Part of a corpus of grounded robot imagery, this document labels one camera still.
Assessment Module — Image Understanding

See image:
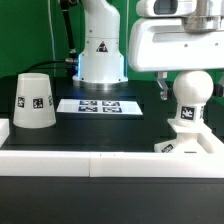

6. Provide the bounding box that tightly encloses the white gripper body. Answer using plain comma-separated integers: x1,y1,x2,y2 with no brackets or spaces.
128,18,224,72

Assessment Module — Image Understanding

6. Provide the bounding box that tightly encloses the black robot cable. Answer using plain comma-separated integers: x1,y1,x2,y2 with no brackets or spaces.
25,0,80,73

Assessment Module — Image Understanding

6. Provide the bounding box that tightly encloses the white border frame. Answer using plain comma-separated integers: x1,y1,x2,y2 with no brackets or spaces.
0,119,224,178

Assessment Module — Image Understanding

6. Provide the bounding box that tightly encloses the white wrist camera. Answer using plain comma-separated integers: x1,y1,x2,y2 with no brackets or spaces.
136,0,197,17

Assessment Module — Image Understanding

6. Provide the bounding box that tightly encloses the white lamp bulb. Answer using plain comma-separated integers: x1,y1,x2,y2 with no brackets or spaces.
173,71,213,127

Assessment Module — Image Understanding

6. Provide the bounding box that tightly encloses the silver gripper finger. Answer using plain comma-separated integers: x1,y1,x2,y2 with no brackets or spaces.
156,71,168,100
213,72,224,98

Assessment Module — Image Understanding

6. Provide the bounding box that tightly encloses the white hanging cable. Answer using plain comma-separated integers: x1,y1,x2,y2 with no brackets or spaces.
47,0,57,62

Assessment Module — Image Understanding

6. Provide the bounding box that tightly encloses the white lamp base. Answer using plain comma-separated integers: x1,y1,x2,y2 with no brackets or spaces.
154,119,211,154

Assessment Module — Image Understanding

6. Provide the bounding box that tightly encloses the white marker sheet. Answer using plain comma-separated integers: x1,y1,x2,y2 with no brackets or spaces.
57,99,142,115

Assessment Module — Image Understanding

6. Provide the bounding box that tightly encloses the white lamp shade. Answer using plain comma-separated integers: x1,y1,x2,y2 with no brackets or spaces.
13,73,56,129

